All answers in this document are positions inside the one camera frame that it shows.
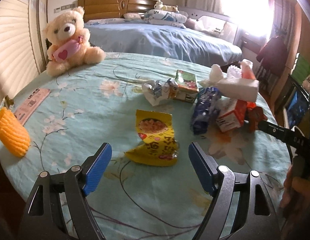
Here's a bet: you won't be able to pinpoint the white silver wrapper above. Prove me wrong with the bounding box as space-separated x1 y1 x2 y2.
142 78 178 107

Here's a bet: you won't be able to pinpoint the red brown carton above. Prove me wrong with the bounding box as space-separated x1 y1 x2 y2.
245 102 268 133

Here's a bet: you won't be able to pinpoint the blue white folded quilt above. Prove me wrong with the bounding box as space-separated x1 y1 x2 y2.
144 9 187 29

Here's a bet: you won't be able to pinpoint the green milk carton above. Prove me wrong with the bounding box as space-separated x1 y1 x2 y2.
167 69 199 103

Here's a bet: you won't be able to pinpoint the wooden headboard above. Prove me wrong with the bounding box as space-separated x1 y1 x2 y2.
77 0 156 22

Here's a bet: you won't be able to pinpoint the teal floral bedsheet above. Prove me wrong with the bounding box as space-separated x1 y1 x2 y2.
0 53 290 239

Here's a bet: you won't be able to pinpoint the orange white plastic bag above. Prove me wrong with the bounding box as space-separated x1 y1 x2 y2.
240 59 256 80

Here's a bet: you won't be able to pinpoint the grey bed guard rail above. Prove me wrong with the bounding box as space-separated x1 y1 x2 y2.
179 7 240 45

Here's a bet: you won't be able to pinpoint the cream teddy bear pink heart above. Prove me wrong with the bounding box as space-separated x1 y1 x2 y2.
43 7 106 77

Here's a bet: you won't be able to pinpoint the green stacked boxes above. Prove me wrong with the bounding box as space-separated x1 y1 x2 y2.
291 53 310 85

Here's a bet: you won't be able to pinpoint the white foam net sleeve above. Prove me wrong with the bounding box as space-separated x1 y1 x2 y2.
199 64 242 88

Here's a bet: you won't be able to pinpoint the white foam block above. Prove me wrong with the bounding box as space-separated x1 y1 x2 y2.
216 78 259 102

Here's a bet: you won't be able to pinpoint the red white 1928 milk carton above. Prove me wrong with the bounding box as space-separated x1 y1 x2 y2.
216 98 247 133

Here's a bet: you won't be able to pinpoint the small plush toys on quilt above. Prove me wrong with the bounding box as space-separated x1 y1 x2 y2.
154 0 179 12

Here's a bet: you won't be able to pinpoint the yellow snack wrapper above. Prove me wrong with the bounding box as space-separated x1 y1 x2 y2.
125 109 179 167

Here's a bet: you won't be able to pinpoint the blue snack bag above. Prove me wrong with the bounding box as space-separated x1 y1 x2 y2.
190 87 222 135

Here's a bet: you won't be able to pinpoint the pink white pillow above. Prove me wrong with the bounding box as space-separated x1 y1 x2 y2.
124 12 142 20

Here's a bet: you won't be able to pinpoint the dark red hanging coat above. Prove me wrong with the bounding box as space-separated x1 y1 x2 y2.
256 36 288 77

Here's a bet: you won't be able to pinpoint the person's right hand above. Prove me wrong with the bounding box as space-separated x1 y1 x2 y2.
280 165 310 210

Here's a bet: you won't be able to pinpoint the blue bed cover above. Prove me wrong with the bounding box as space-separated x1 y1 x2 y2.
85 21 243 67

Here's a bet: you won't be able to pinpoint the black tv cabinet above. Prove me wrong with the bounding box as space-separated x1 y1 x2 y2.
275 74 310 137

